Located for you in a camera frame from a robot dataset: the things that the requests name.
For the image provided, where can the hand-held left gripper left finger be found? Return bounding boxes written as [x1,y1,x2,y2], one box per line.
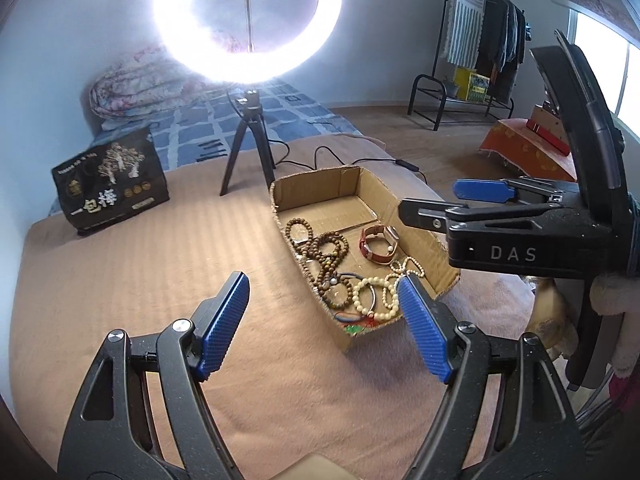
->
[57,271,251,480]

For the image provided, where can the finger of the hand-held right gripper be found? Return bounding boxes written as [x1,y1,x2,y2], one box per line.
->
[398,197,608,236]
[452,178,563,207]

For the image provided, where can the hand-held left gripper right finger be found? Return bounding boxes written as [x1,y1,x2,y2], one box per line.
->
[396,275,588,480]

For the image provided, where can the cream bead bracelet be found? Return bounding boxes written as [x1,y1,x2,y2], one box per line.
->
[351,276,388,311]
[370,280,407,323]

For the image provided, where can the white bead necklace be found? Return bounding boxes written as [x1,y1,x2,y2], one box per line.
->
[382,255,426,286]

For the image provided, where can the red cord bracelet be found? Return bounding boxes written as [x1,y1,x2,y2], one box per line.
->
[334,310,383,337]

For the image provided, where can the red strap watch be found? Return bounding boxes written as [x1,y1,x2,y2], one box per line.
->
[359,225,401,265]

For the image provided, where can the dark bead bracelet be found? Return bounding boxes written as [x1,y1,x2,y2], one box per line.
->
[322,280,353,311]

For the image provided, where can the thin dark bangle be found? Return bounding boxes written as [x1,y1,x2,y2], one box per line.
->
[325,272,378,313]

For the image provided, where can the cardboard box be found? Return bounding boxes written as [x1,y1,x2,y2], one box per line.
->
[270,166,461,355]

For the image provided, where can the long brown bead necklace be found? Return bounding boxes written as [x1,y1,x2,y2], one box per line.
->
[299,230,351,293]

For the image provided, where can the brown bead bracelet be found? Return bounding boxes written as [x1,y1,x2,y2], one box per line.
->
[285,216,316,247]

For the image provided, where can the person's right forearm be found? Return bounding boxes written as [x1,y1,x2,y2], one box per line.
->
[590,270,640,411]

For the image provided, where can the brown and red box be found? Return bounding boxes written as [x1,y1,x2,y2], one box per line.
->
[530,104,573,157]

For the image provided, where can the yellow box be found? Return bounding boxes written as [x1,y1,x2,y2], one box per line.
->
[452,66,491,103]

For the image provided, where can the window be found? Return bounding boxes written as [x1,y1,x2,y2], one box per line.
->
[570,7,640,136]

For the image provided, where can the black metal clothes rack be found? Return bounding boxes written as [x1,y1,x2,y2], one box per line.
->
[407,0,531,133]

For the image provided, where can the beige printed cloth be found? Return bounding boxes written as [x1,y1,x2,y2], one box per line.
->
[525,276,583,361]

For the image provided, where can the dark hanging clothes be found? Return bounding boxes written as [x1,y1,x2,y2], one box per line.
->
[477,0,533,103]

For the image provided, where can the striped towel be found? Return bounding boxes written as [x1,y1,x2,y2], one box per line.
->
[446,0,488,68]

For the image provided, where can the black gift box gold print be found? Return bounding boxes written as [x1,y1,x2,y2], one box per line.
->
[51,127,171,235]

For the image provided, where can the blue checked blanket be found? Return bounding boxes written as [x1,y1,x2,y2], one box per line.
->
[47,80,366,218]

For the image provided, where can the black tripod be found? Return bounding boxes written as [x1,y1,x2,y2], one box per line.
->
[220,87,277,197]

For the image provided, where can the folded floral quilt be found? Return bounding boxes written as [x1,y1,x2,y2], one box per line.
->
[89,42,231,133]

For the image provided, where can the black power cable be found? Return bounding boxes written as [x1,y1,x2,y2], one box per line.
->
[270,140,431,186]

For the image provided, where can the tangle of wires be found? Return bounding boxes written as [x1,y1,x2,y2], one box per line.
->
[575,375,640,480]

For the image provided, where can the white ring light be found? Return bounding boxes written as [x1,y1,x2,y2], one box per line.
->
[152,0,343,85]

